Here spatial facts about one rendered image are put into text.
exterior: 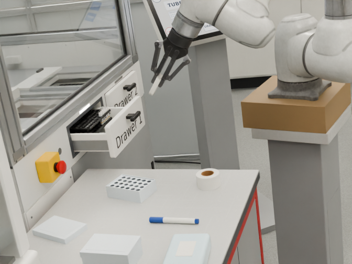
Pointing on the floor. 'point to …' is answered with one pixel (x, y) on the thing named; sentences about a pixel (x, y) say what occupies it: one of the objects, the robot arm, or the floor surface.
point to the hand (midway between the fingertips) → (156, 84)
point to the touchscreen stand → (218, 116)
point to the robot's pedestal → (306, 194)
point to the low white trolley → (230, 185)
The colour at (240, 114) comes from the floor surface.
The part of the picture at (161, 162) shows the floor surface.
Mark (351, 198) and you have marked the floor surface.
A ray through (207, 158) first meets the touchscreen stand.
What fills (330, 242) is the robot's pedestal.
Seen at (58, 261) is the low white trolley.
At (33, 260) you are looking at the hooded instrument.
